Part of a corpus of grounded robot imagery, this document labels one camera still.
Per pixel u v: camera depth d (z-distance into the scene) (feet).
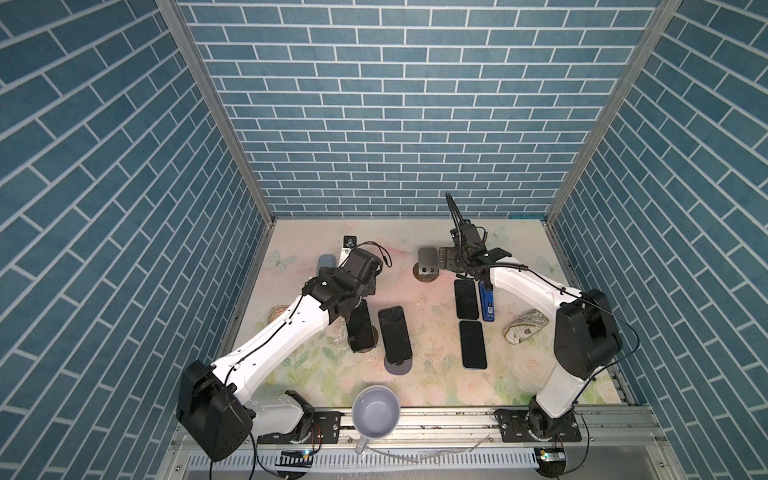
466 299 3.20
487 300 3.13
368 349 2.80
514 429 2.41
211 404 1.24
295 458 2.37
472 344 2.90
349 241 2.20
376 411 2.50
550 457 2.42
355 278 1.90
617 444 2.48
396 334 2.60
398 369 2.75
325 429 2.43
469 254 2.33
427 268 3.27
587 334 1.56
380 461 2.53
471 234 2.34
